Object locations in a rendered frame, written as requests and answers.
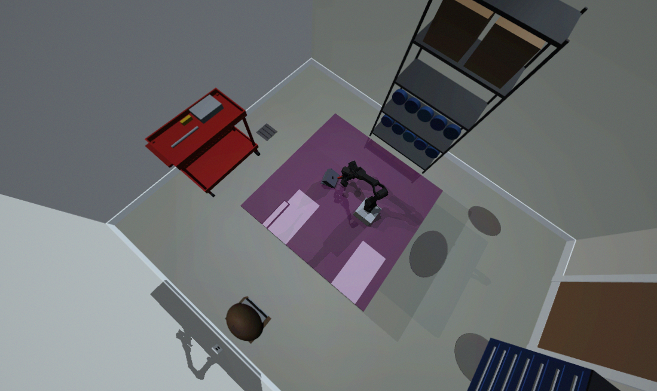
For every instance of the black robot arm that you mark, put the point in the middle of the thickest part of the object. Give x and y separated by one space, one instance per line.
358 172

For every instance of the grey sloped panel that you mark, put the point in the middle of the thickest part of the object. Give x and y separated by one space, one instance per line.
330 178

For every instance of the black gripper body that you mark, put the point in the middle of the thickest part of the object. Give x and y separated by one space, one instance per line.
344 181

